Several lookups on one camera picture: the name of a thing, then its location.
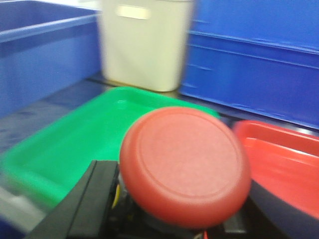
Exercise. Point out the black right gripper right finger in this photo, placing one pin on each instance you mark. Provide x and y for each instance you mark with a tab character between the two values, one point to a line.
290	221

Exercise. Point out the cream plastic basket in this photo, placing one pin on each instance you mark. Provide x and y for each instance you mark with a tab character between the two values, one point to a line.
143	42

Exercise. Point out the green plastic tray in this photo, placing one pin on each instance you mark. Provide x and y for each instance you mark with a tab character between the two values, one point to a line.
47	165

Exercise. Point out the blue bin left of trays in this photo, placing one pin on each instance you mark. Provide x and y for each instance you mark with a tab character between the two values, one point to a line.
44	47

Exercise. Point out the stacked blue crates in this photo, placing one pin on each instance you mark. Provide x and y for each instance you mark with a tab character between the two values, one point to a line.
259	56

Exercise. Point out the red push button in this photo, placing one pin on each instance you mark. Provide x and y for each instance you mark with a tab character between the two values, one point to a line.
185	167

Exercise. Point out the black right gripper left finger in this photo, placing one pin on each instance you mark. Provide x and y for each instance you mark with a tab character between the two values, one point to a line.
82	214

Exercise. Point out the red plastic tray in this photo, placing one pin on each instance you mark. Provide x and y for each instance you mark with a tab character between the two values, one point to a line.
283	161

